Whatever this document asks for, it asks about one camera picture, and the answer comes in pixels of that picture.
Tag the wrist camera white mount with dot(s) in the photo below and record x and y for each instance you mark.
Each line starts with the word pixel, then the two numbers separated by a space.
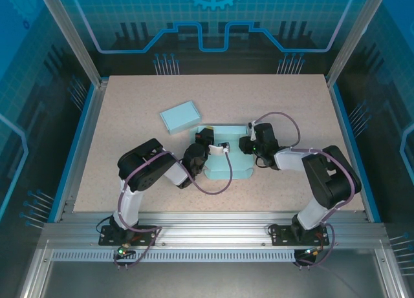
pixel 218 148
pixel 253 130

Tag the aluminium mounting rail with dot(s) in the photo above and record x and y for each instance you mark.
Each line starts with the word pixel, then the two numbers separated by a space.
pixel 210 230

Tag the light blue paper box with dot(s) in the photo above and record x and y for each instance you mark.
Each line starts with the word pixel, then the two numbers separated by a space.
pixel 220 168
pixel 179 117

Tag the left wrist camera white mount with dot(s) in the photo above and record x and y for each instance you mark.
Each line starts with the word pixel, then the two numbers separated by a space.
pixel 218 148

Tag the aluminium side rail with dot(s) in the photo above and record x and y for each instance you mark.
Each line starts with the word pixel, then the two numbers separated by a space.
pixel 91 117

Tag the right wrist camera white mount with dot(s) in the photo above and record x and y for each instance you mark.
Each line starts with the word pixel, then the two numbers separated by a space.
pixel 253 130

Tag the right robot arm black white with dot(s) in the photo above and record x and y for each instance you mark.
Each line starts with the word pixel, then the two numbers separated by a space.
pixel 333 181

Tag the small connector with lights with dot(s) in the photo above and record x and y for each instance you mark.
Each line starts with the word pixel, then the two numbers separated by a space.
pixel 310 252
pixel 122 251

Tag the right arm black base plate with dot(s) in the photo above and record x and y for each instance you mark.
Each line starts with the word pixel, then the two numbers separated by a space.
pixel 280 237

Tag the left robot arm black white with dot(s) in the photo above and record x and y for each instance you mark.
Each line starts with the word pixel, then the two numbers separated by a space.
pixel 142 168

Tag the aluminium frame post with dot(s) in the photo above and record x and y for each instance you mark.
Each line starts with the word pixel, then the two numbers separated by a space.
pixel 355 36
pixel 74 36

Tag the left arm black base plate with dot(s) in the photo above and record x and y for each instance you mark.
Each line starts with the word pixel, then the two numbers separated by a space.
pixel 148 237

